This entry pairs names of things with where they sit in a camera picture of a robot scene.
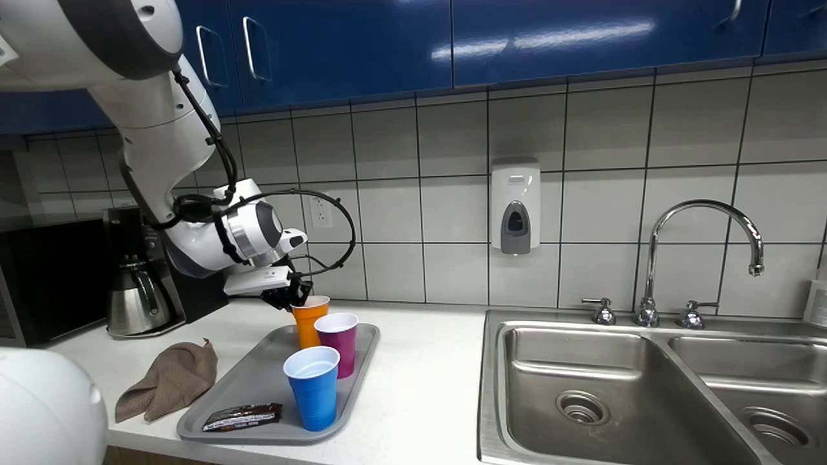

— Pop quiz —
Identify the stainless steel double sink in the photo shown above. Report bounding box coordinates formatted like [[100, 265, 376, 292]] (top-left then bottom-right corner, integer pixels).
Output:
[[476, 308, 827, 465]]

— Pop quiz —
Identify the clear soap bottle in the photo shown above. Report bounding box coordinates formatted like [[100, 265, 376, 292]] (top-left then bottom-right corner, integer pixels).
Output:
[[799, 242, 827, 331]]

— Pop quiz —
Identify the grey plastic tray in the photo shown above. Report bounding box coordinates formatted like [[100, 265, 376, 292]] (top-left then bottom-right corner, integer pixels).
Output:
[[175, 319, 381, 446]]

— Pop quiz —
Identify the orange plastic cup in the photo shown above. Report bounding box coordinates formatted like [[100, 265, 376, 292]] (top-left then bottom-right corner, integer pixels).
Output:
[[290, 293, 334, 352]]

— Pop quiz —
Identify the magenta plastic cup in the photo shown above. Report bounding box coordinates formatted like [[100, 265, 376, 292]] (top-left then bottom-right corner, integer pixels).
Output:
[[312, 310, 361, 383]]

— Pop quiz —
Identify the steel sink drain strainer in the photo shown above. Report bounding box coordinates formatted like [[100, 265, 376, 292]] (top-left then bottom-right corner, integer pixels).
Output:
[[553, 388, 610, 429], [741, 406, 812, 452]]

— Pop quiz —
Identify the black microwave oven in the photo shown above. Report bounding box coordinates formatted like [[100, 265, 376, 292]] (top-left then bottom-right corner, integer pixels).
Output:
[[0, 217, 116, 352]]

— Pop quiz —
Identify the black handheld object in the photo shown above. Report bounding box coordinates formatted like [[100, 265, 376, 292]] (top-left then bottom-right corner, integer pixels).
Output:
[[202, 399, 284, 433]]

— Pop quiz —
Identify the wooden base cabinet front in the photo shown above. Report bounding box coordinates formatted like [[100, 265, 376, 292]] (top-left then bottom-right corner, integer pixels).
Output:
[[100, 445, 184, 465]]

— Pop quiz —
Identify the black steel coffee maker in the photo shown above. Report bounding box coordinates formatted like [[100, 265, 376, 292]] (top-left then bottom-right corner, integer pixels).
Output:
[[100, 203, 231, 342]]

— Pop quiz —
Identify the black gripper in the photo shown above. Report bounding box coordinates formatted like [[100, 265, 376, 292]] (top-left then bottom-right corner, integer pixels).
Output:
[[257, 274, 317, 311]]

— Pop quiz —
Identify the chrome gooseneck faucet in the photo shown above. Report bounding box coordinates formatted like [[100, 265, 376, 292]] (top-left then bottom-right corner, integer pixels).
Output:
[[639, 199, 768, 328]]

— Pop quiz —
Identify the blue plastic cup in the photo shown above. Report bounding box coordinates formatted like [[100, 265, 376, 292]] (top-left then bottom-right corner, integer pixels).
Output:
[[282, 342, 344, 433]]

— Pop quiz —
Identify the white wall soap dispenser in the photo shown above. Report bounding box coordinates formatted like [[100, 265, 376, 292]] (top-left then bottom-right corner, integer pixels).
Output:
[[487, 159, 543, 255]]

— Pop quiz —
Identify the brown cloth towel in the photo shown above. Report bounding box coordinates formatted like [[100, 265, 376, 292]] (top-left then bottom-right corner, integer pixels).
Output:
[[113, 335, 219, 425]]

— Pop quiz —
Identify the steel coffee carafe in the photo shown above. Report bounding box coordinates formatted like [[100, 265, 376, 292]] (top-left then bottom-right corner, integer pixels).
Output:
[[105, 255, 175, 337]]

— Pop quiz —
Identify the chrome faucet handle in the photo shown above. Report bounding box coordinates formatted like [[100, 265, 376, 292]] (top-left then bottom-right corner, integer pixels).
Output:
[[578, 293, 620, 328], [673, 297, 719, 331]]

